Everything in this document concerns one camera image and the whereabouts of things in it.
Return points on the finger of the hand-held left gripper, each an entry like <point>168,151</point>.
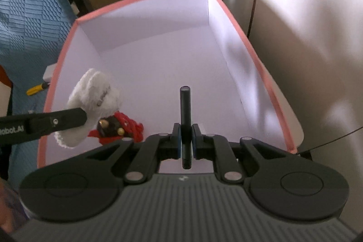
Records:
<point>56,121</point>

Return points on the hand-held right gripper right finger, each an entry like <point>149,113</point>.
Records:
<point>195,142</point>

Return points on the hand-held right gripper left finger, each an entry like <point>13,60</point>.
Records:
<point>177,142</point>

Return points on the black cylinder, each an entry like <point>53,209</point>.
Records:
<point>185,106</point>

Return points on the white knitted toy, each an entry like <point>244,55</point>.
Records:
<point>93,89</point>

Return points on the red toy figure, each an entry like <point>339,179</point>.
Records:
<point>127,123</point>

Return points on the pink shoe box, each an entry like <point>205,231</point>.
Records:
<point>170,60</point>

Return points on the person's left hand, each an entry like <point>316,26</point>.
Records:
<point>8,205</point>

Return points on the yellow pen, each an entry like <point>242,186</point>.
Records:
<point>37,88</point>

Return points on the white charger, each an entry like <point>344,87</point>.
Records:
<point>48,72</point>

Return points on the blue textured chair cover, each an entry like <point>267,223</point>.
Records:
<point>28,18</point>

